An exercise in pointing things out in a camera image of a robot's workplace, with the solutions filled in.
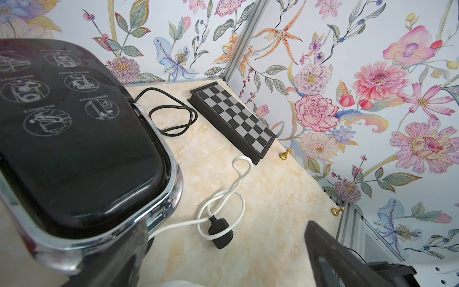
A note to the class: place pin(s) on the black white chessboard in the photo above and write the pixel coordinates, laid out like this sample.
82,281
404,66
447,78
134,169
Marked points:
232,119

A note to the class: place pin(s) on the white coffee machine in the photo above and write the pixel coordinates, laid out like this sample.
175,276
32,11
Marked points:
172,284

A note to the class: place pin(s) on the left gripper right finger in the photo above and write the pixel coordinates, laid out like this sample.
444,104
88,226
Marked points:
331,262

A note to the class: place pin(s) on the black coffee machine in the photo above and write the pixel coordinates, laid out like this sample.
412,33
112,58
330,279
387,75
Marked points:
81,161

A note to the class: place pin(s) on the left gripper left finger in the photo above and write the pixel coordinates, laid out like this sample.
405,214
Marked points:
119,265

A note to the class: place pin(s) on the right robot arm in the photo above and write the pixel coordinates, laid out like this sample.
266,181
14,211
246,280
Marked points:
407,274

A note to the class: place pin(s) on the gold chess pawn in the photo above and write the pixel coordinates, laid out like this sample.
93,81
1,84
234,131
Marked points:
337,211
284,155

